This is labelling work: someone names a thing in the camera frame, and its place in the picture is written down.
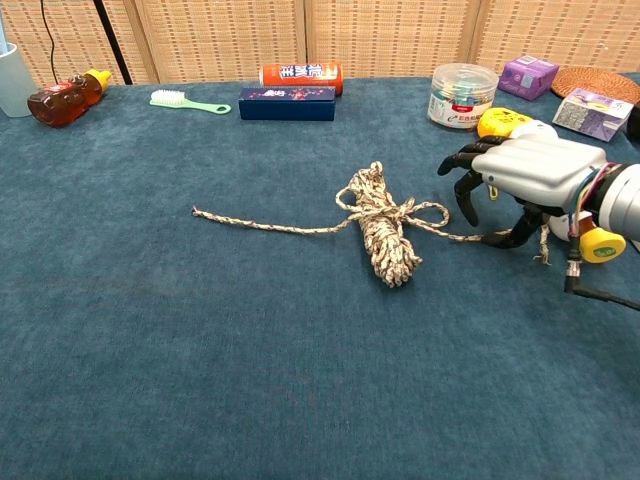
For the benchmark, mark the yellow tape measure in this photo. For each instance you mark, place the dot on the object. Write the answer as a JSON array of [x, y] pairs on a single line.
[[500, 122]]

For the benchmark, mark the navy blue rectangular box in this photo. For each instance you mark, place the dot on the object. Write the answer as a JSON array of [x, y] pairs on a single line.
[[285, 107]]

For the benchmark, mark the white bottle yellow cap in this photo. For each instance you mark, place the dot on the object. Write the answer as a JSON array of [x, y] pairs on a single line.
[[602, 247]]

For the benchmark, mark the black stand pole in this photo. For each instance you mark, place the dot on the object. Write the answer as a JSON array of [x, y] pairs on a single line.
[[112, 45]]

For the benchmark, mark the bamboo folding screen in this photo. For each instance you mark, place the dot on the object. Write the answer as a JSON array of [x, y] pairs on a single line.
[[225, 35]]

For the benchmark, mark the plain purple carton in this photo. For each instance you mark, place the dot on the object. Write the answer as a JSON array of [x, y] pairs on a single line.
[[527, 77]]

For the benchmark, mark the teal tablecloth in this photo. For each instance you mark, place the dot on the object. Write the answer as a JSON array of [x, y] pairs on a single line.
[[200, 350]]

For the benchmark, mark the orange drink can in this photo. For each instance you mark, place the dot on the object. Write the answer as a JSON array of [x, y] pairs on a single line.
[[300, 74]]

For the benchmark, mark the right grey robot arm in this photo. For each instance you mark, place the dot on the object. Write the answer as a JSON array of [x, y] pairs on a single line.
[[622, 200]]

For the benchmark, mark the mint green brush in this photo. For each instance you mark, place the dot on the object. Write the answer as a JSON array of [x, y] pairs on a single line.
[[167, 97]]

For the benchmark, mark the clear jar of clips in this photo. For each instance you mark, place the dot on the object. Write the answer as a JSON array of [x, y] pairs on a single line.
[[460, 100]]

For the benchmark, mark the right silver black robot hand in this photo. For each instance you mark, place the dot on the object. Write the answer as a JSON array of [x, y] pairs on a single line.
[[540, 170]]

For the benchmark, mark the light blue plastic cup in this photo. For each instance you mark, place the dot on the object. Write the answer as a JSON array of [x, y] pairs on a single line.
[[15, 85]]

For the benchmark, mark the purple carton with photo print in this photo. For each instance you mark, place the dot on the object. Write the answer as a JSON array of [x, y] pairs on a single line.
[[590, 117]]

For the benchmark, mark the amber bear syrup bottle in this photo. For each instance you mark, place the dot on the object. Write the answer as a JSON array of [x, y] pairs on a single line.
[[60, 102]]

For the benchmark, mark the round woven rattan coaster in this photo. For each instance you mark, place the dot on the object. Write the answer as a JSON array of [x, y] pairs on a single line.
[[595, 82]]

